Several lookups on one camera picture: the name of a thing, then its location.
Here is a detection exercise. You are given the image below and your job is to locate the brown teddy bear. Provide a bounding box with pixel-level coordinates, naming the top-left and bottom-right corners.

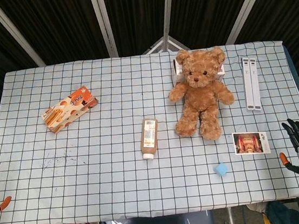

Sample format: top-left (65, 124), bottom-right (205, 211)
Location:
top-left (162, 43), bottom-right (240, 145)

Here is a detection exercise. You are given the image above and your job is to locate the dark teal cloth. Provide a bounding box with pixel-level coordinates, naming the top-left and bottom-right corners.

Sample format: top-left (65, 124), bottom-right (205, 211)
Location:
top-left (261, 197), bottom-right (299, 224)

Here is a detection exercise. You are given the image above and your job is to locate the red temple postcard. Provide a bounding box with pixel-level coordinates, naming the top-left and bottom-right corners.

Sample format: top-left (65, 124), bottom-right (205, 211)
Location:
top-left (231, 128), bottom-right (272, 159)

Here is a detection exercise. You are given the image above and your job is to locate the blue sponge cube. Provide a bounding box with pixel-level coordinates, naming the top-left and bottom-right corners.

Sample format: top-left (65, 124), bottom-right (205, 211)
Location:
top-left (213, 162), bottom-right (229, 177)

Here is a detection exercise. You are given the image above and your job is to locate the long white flat box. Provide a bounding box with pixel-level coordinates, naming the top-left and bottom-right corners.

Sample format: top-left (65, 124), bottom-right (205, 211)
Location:
top-left (240, 55), bottom-right (256, 111)
top-left (248, 56), bottom-right (263, 111)

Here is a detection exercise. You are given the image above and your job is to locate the metal table leg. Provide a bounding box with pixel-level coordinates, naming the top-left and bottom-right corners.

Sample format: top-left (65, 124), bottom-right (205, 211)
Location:
top-left (226, 207), bottom-right (237, 224)

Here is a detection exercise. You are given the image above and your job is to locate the orange cookie box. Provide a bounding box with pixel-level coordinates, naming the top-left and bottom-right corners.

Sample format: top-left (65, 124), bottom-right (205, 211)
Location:
top-left (38, 84), bottom-right (102, 135)

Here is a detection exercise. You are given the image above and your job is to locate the blue checked tablecloth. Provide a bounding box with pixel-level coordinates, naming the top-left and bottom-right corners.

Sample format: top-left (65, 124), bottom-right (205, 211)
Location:
top-left (0, 34), bottom-right (299, 224)

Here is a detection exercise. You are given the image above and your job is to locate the white cardboard box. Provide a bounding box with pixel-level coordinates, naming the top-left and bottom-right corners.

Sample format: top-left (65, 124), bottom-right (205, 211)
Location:
top-left (169, 52), bottom-right (228, 87)

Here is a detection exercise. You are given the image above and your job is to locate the brown squeeze bottle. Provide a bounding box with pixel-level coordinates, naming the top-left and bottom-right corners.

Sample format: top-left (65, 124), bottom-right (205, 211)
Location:
top-left (138, 117), bottom-right (163, 161)

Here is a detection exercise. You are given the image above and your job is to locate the white metal frame beam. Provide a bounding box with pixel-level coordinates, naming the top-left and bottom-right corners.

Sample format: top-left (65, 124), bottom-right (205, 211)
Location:
top-left (0, 0), bottom-right (47, 72)
top-left (158, 0), bottom-right (183, 52)
top-left (88, 0), bottom-right (119, 60)
top-left (219, 0), bottom-right (279, 45)

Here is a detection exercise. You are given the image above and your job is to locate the white triangular metal frame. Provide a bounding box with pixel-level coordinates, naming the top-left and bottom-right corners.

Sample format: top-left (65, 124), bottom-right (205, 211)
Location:
top-left (140, 32), bottom-right (192, 55)

